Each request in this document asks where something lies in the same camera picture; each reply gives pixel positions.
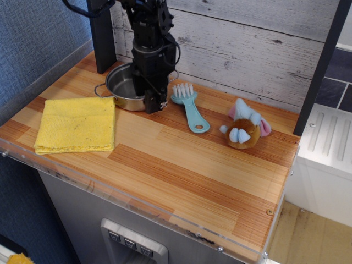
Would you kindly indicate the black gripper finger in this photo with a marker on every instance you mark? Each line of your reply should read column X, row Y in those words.
column 154, row 101
column 140, row 83

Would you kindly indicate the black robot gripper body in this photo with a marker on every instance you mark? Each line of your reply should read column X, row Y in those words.
column 155, row 63

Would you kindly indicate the stainless steel pot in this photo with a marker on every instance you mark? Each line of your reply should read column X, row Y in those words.
column 119, row 82

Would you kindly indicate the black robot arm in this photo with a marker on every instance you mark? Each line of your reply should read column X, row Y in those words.
column 150, row 21

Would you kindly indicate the yellow folded towel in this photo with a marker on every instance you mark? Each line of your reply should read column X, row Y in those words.
column 76, row 125

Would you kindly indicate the light blue dish brush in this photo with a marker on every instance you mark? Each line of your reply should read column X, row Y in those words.
column 184, row 94

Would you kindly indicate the brown and blue plush toy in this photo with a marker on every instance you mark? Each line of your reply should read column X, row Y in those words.
column 246, row 128

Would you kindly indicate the clear acrylic table edge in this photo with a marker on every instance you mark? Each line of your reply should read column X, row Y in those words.
column 249, row 182

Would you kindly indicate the grey toy fridge cabinet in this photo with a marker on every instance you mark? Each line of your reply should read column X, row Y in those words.
column 194, row 230

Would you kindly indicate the silver dispenser button panel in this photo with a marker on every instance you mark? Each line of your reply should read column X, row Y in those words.
column 127, row 246

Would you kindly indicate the white ribbed drainboard unit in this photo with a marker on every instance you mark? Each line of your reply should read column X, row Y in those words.
column 320, row 181

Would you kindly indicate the yellow object bottom left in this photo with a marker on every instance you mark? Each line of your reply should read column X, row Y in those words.
column 19, row 259

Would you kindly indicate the black vertical post left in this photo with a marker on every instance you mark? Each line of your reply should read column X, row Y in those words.
column 103, row 41

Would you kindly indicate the black vertical post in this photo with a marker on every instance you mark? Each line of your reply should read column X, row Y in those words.
column 326, row 55
column 103, row 41

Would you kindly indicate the black vertical post right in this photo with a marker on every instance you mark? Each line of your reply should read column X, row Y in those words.
column 326, row 55

